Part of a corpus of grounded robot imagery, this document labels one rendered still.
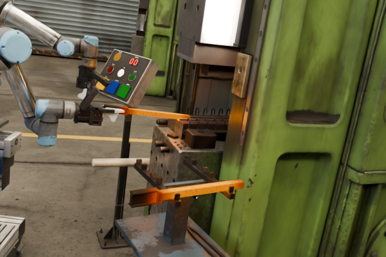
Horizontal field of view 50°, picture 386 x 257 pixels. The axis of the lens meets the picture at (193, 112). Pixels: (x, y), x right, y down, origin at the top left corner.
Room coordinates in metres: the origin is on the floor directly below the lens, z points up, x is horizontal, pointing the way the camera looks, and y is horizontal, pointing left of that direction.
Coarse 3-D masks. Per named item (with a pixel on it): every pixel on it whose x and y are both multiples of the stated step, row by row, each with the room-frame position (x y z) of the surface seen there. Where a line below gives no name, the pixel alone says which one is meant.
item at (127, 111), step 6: (120, 108) 1.76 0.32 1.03; (126, 108) 1.76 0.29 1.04; (132, 108) 1.81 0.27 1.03; (126, 114) 1.77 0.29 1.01; (132, 114) 1.79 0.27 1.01; (138, 114) 1.80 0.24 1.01; (144, 114) 1.81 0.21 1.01; (150, 114) 1.82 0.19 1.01; (156, 114) 1.83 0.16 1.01; (162, 114) 1.84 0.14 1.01; (168, 114) 1.86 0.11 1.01; (174, 114) 1.87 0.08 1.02; (180, 114) 1.90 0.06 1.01; (186, 114) 1.92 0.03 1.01
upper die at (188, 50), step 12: (180, 36) 1.99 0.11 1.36; (180, 48) 1.97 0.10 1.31; (192, 48) 1.84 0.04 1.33; (204, 48) 1.84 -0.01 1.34; (216, 48) 1.86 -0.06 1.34; (228, 48) 1.89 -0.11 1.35; (240, 48) 1.91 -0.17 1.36; (192, 60) 1.82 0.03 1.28; (204, 60) 1.84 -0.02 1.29; (216, 60) 1.87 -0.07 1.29; (228, 60) 1.89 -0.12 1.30
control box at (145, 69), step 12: (108, 60) 2.45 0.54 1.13; (120, 60) 2.40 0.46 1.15; (132, 60) 2.34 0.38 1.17; (144, 60) 2.29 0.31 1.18; (132, 72) 2.28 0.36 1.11; (144, 72) 2.24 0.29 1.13; (156, 72) 2.30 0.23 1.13; (120, 84) 2.28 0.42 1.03; (132, 84) 2.23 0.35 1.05; (144, 84) 2.24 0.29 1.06; (108, 96) 2.30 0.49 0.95; (132, 96) 2.18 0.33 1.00
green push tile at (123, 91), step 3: (123, 84) 2.25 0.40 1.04; (123, 87) 2.24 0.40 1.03; (126, 87) 2.23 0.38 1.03; (129, 87) 2.21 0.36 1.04; (120, 90) 2.24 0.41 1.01; (123, 90) 2.22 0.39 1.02; (126, 90) 2.21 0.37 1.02; (129, 90) 2.21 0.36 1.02; (117, 93) 2.24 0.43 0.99; (120, 93) 2.22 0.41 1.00; (123, 93) 2.21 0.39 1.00; (126, 93) 2.20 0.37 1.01; (120, 96) 2.21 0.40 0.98; (123, 96) 2.19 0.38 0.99
